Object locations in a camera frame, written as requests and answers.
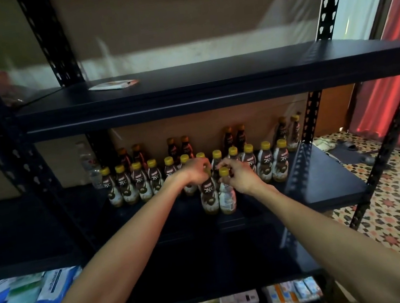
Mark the person's right hand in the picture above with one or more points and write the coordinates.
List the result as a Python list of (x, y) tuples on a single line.
[(246, 176)]

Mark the row of yellow-capped coffee bottles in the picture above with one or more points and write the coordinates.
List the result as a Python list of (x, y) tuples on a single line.
[(267, 162)]

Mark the clear water bottle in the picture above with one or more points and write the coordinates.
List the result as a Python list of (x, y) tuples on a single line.
[(94, 171)]

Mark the flat white orange packet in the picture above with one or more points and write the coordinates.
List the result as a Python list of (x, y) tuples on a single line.
[(113, 84)]

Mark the row of orange blue packets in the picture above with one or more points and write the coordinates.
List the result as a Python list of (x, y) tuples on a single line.
[(293, 291)]

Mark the dark floor mat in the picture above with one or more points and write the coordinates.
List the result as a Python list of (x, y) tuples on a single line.
[(351, 153)]

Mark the stack of pink white boxes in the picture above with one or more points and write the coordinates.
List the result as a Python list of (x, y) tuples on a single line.
[(240, 302)]

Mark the black metal shelf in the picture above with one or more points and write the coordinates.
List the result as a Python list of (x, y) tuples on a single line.
[(12, 233), (249, 77)]

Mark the carton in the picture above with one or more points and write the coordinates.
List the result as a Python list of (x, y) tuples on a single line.
[(340, 296)]

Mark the person's left hand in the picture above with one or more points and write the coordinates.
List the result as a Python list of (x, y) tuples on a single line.
[(189, 173)]

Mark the person's left forearm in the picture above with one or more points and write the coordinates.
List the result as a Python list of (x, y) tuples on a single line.
[(106, 276)]

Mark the person's right forearm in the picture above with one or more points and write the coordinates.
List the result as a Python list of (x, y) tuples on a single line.
[(352, 247)]

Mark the red curtain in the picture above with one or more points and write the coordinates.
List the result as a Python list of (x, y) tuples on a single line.
[(398, 94)]

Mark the row of wet wipe packs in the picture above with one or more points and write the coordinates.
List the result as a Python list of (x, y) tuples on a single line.
[(20, 294)]

